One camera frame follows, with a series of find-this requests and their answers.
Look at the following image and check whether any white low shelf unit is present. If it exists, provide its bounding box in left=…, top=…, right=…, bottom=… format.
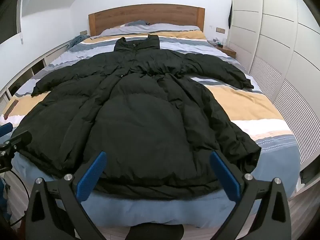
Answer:
left=1, top=41, right=69, bottom=112

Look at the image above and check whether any blue crumpled cloth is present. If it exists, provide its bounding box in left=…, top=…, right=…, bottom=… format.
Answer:
left=67, top=35, right=89, bottom=49

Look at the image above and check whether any right wooden nightstand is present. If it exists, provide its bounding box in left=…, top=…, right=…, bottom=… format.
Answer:
left=215, top=44, right=236, bottom=59

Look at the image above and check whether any wall switch plate right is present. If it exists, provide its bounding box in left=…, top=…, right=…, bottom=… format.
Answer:
left=216, top=27, right=226, bottom=34

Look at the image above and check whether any grey blue pillow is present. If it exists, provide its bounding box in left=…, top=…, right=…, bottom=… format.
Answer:
left=124, top=20, right=149, bottom=27

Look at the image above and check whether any white wardrobe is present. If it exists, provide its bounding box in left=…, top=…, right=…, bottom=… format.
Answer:
left=228, top=0, right=320, bottom=165

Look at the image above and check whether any striped duvet cover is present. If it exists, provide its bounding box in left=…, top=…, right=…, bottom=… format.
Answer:
left=10, top=23, right=300, bottom=228

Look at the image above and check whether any wooden headboard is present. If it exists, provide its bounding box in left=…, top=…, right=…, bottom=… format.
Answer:
left=88, top=4, right=205, bottom=36

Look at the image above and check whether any black puffer coat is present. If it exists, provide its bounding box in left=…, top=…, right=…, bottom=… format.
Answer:
left=14, top=35, right=261, bottom=200

